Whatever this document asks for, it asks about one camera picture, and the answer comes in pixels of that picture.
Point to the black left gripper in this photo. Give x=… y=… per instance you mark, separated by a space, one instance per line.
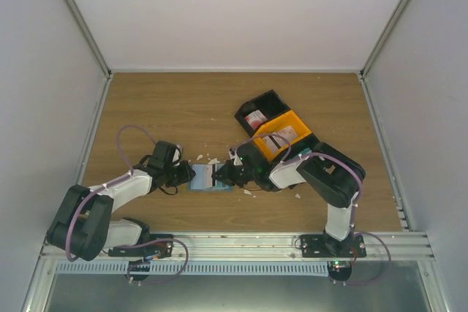
x=186 y=176

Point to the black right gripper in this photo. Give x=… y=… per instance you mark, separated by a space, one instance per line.
x=227 y=177

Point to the blue card holder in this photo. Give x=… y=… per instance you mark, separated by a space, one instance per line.
x=219 y=186

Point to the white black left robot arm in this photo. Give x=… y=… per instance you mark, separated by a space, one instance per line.
x=83 y=227

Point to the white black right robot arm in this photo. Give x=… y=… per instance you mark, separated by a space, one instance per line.
x=337 y=179

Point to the white pink card stack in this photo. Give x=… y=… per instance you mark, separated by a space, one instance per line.
x=276 y=141

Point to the orange bin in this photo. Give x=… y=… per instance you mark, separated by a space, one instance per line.
x=289 y=118

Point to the black bin near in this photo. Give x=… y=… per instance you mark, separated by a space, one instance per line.
x=309 y=144

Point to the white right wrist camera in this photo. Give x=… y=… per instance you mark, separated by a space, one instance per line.
x=233 y=155

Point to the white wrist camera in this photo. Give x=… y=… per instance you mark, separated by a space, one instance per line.
x=177 y=154
x=233 y=155

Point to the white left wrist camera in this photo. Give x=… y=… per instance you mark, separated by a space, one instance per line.
x=177 y=154

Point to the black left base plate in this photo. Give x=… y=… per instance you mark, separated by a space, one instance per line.
x=149 y=247

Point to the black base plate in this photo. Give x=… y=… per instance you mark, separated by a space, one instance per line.
x=318 y=246
x=149 y=247

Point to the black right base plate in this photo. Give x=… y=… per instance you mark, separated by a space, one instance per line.
x=318 y=246

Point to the grey slotted cable duct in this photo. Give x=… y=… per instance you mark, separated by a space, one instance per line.
x=196 y=268

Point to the aluminium frame post left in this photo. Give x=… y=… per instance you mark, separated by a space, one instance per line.
x=88 y=37

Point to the aluminium frame post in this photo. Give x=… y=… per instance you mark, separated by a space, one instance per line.
x=389 y=27
x=88 y=37

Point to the aluminium frame post right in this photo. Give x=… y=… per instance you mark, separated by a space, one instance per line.
x=389 y=27

